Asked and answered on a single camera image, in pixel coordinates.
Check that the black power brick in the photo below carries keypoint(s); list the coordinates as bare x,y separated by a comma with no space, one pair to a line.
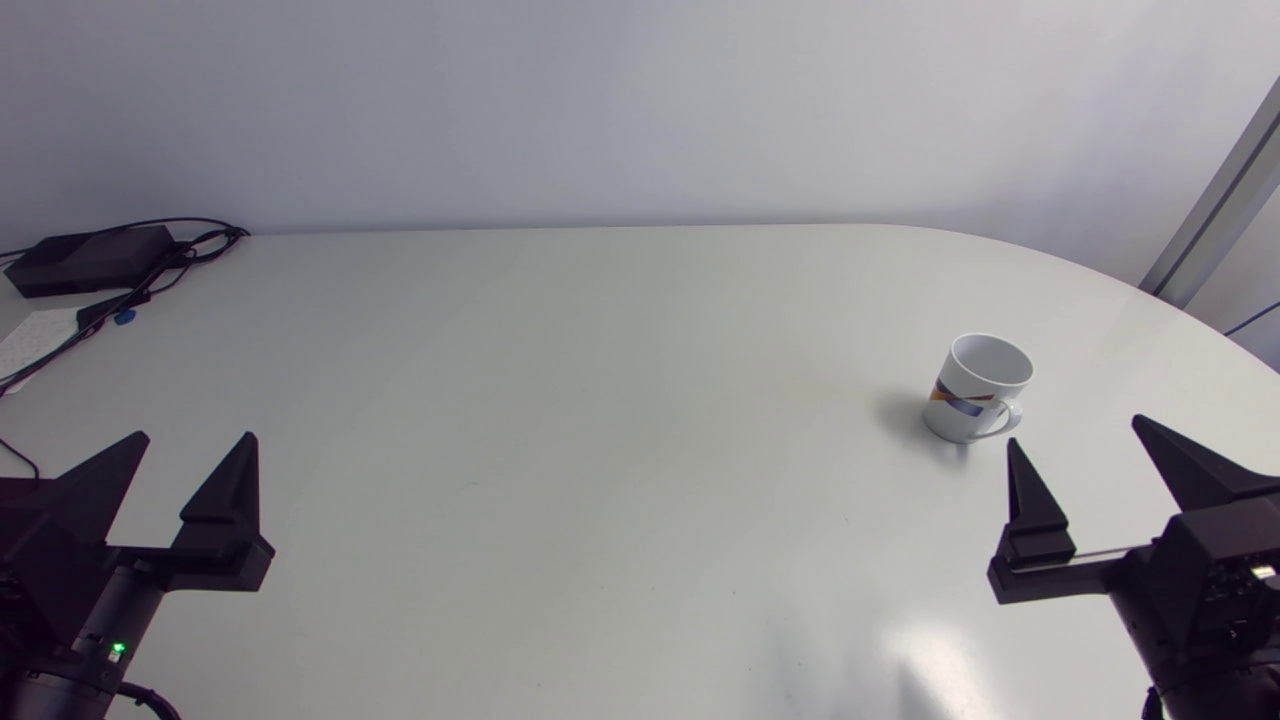
90,260

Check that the white mug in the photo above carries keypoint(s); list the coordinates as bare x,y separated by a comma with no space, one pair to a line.
975,390

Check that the white paper sheet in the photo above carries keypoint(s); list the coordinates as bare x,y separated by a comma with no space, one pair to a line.
35,340

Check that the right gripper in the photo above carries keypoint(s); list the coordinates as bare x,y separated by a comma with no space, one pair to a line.
1170,570

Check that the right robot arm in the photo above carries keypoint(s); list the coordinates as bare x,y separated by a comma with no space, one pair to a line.
1210,680

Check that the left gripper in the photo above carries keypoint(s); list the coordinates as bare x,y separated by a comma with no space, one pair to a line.
60,560

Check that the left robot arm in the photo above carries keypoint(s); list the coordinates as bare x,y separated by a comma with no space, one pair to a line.
110,630

